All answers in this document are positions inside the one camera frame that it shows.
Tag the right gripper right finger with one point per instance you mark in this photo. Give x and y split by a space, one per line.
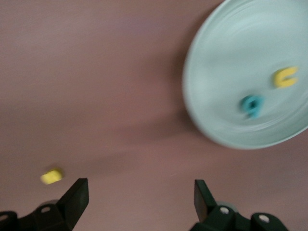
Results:
209 214

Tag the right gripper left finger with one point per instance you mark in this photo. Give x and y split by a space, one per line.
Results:
65 209

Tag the yellow letter z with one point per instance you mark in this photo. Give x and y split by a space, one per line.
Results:
51 176

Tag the teal letter b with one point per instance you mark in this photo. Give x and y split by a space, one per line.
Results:
258 108

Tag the yellow letter u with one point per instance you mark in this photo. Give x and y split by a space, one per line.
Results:
280 81

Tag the green plate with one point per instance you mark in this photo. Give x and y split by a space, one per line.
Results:
228 60

